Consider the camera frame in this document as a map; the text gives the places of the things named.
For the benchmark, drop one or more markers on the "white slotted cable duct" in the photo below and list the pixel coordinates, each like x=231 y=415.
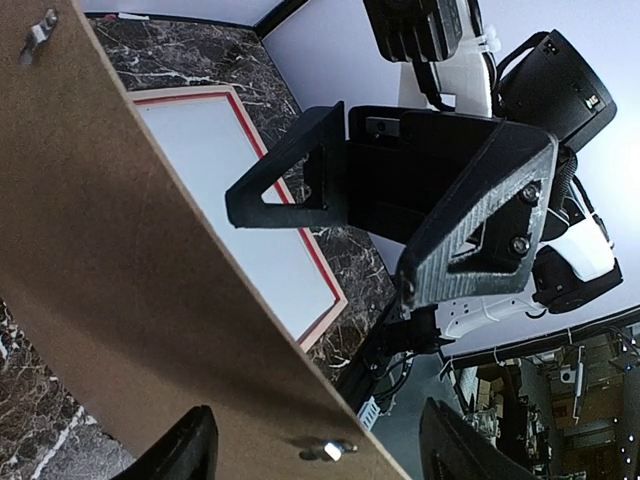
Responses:
x=369 y=413

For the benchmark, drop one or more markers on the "metal backing clip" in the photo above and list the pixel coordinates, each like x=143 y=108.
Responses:
x=38 y=36
x=327 y=450

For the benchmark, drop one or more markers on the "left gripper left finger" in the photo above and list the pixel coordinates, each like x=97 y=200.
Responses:
x=188 y=450

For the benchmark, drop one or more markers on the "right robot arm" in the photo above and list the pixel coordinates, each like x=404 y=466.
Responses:
x=545 y=83

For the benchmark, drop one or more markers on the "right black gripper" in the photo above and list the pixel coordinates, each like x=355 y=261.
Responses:
x=473 y=190

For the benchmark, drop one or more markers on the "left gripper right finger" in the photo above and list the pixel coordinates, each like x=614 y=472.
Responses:
x=451 y=449

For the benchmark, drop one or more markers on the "red wooden picture frame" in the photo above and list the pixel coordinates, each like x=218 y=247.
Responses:
x=327 y=280

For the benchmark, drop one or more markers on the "brown cardboard backing board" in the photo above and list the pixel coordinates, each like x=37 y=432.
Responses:
x=123 y=287

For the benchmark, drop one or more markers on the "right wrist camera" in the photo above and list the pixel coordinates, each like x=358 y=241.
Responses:
x=421 y=31

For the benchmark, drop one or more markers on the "upper metal backing clip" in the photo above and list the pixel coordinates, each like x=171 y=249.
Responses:
x=38 y=36

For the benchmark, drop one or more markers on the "lower metal backing clip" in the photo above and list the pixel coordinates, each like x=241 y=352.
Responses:
x=327 y=450

